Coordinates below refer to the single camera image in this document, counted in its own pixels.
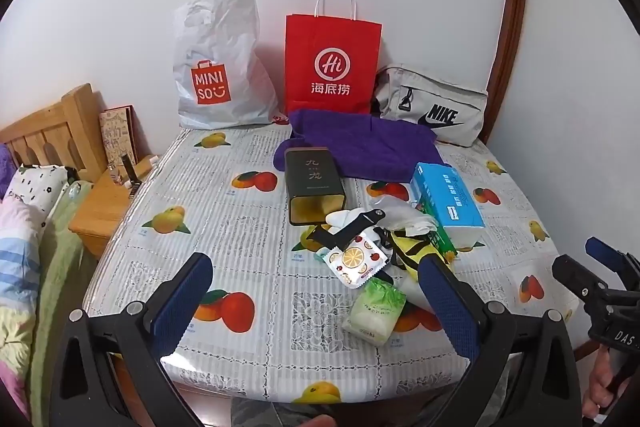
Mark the white dotted pillow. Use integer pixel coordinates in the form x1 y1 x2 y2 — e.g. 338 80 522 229
4 164 71 218

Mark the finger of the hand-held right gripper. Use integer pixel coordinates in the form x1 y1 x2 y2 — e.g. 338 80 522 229
551 254 613 308
584 236 640 293

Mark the blue tissue pack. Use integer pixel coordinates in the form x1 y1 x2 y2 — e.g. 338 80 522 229
410 162 487 253

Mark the grey sling bag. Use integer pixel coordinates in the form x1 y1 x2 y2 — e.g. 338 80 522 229
372 64 490 148

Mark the brown wooden door frame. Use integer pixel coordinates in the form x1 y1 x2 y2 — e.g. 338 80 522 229
485 0 530 145

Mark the black strap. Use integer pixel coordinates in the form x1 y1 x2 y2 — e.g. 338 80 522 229
306 208 383 250

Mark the wooden nightstand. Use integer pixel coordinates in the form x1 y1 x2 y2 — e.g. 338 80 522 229
67 154 160 260

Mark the purple plush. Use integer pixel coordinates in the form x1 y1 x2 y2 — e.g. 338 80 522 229
0 143 13 198

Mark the white plastic shopping bag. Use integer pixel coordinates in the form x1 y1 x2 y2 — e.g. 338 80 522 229
172 0 280 131

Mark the white cloth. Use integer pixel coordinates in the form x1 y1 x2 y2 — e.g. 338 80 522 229
402 212 441 238

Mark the green packet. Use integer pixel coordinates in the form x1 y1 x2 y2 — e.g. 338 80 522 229
417 202 458 265

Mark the patterned notebook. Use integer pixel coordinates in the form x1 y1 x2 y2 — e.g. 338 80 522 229
98 105 142 172

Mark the fruit print packet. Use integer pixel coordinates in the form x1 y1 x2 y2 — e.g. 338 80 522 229
321 229 392 290

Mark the fruit print tablecloth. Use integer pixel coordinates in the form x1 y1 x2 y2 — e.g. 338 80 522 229
81 124 581 404

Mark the purple towel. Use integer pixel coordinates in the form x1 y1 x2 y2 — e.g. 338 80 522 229
272 108 453 182

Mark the wooden headboard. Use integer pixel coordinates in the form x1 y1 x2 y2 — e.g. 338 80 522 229
0 83 108 182

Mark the small black object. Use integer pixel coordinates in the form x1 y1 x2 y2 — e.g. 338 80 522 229
121 155 138 188

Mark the person's right hand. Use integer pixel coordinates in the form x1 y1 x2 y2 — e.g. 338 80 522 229
582 347 627 420

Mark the small green tissue pack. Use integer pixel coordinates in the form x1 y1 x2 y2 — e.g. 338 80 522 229
341 278 407 348

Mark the dark green tin box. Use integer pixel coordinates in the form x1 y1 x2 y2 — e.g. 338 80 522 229
284 147 351 226

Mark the red paper bag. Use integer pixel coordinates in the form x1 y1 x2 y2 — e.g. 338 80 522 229
285 0 383 116

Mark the pastel striped quilt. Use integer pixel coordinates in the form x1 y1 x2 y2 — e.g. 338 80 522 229
0 194 51 418

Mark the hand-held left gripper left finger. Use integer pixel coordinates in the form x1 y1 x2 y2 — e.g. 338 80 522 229
50 252 216 427

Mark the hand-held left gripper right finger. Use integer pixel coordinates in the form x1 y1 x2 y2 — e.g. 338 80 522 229
417 254 583 427

